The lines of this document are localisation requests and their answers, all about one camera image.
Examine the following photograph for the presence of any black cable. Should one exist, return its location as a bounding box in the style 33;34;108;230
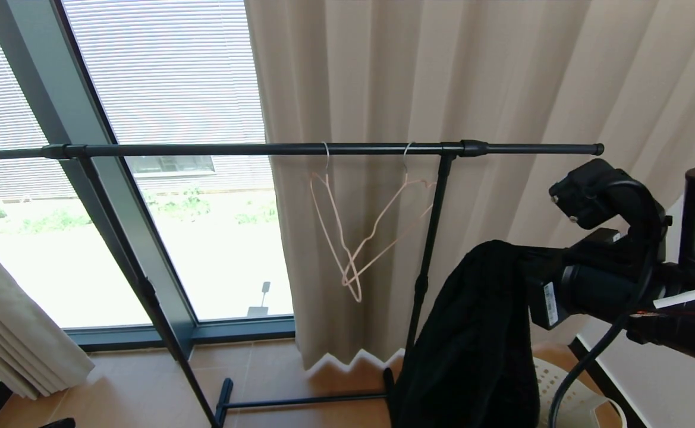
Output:
548;178;669;428

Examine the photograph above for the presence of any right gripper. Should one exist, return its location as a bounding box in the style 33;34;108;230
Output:
521;245;657;331

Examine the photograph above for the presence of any pink clothes hanger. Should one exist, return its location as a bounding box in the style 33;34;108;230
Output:
310;143;363;303
341;143;438;287

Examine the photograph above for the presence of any beige curtain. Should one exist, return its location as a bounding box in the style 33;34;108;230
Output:
0;229;95;400
245;0;695;372

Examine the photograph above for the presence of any black clothes rack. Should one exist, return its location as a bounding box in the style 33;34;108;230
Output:
0;140;605;428

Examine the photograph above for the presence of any window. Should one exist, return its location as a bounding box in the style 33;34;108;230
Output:
0;0;295;351

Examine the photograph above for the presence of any black garment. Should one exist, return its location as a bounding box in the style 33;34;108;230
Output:
388;240;541;428

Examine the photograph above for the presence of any white laundry basket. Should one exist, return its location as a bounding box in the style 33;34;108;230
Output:
532;357;628;428

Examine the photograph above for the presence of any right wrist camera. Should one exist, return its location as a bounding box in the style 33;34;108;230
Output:
548;158;672;262

